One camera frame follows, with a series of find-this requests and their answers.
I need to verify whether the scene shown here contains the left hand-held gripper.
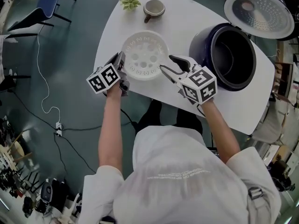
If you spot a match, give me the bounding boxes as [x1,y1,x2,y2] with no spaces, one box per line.
[85,51,131,98]

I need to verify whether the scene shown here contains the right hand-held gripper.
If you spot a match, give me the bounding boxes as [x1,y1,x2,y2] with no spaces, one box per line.
[159,54,218,106]

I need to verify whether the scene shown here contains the white steamer tray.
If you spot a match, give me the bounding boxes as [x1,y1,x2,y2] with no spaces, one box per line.
[121,30,169,82]

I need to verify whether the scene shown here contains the black pot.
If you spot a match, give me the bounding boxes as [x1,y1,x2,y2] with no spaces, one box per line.
[211,27,256,90]

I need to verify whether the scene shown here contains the person's left forearm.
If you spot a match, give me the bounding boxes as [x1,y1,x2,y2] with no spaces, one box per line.
[97,87,125,173]

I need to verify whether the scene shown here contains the person's right forearm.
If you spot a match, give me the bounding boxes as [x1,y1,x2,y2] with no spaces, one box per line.
[200,99,242,165]

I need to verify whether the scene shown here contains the dark blue rice cooker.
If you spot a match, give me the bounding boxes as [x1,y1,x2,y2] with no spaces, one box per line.
[188,0,295,93]

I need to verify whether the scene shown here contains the person's black trousers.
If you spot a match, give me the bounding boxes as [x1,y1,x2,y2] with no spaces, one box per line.
[137,99,204,135]

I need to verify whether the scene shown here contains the small potted plant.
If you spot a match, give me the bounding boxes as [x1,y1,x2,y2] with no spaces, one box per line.
[119,0,142,12]

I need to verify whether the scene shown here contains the beige mug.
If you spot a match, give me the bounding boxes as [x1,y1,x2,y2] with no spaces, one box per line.
[142,0,166,24]

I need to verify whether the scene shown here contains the white power strip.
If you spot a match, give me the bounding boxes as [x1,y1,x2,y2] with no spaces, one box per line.
[55,121,64,137]

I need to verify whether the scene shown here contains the blue chair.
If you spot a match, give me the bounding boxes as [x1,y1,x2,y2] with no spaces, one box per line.
[6,0,77,33]

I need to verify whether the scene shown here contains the wooden side table white top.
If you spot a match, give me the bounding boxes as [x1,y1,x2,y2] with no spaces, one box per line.
[272,61,299,108]

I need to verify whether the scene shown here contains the beige chair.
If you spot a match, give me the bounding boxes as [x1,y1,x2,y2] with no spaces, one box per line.
[251,100,289,146]

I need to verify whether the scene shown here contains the person's white t-shirt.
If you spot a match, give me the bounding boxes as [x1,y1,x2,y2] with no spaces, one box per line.
[78,124,283,224]

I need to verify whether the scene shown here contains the wooden stool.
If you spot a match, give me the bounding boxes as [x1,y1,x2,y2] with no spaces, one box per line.
[6,131,33,164]

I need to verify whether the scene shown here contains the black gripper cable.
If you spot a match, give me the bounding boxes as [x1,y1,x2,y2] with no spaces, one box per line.
[120,108,138,135]
[197,104,206,119]

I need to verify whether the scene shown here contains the white floor cable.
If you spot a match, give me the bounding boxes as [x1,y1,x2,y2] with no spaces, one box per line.
[36,23,62,126]

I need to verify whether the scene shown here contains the grey backpack strap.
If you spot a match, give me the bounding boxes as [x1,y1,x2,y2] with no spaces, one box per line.
[245,185,282,224]

